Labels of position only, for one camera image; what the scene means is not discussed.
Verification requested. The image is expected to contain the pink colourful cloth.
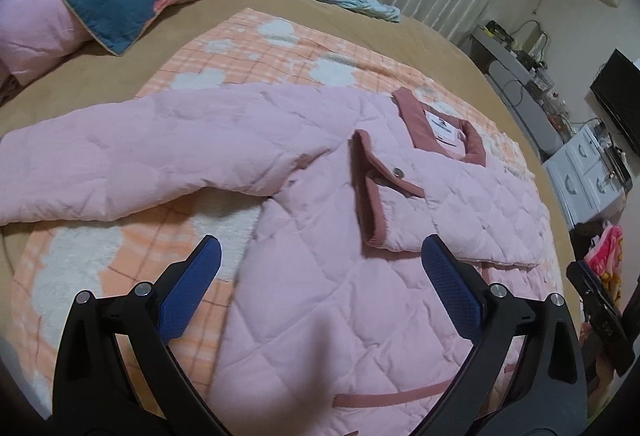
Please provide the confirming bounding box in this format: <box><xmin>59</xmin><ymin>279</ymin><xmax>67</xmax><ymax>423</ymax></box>
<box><xmin>585</xmin><ymin>225</ymin><xmax>626</xmax><ymax>312</ymax></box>

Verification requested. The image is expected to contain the pink quilted jacket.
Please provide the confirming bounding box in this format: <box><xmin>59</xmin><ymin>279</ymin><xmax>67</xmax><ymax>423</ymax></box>
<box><xmin>0</xmin><ymin>81</ymin><xmax>551</xmax><ymax>436</ymax></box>

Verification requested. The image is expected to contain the white drawer cabinet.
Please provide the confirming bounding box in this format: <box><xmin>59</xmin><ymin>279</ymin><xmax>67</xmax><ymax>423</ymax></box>
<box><xmin>544</xmin><ymin>123</ymin><xmax>633</xmax><ymax>229</ymax></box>

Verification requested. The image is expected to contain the orange plaid cloud blanket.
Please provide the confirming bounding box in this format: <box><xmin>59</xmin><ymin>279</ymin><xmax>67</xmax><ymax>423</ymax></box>
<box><xmin>10</xmin><ymin>6</ymin><xmax>566</xmax><ymax>422</ymax></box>

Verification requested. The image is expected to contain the tan bed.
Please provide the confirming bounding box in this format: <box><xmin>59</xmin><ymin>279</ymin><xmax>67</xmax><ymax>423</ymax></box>
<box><xmin>0</xmin><ymin>0</ymin><xmax>578</xmax><ymax>417</ymax></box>

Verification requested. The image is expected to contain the clutter of small desk things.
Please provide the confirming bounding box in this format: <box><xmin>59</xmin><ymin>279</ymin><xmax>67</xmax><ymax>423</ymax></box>
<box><xmin>487</xmin><ymin>19</ymin><xmax>571</xmax><ymax>117</ymax></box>

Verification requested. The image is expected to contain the black television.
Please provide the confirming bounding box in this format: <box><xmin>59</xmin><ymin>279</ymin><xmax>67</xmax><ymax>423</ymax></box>
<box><xmin>590</xmin><ymin>49</ymin><xmax>640</xmax><ymax>152</ymax></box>

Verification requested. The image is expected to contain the grey desk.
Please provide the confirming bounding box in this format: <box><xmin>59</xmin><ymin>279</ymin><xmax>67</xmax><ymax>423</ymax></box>
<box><xmin>470</xmin><ymin>29</ymin><xmax>563</xmax><ymax>157</ymax></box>

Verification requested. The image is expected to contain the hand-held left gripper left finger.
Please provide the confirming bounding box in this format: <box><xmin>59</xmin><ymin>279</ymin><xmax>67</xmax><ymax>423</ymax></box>
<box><xmin>50</xmin><ymin>235</ymin><xmax>236</xmax><ymax>436</ymax></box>

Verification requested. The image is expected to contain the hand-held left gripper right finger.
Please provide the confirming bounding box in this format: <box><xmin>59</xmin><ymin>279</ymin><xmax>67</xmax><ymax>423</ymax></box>
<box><xmin>410</xmin><ymin>233</ymin><xmax>596</xmax><ymax>436</ymax></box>

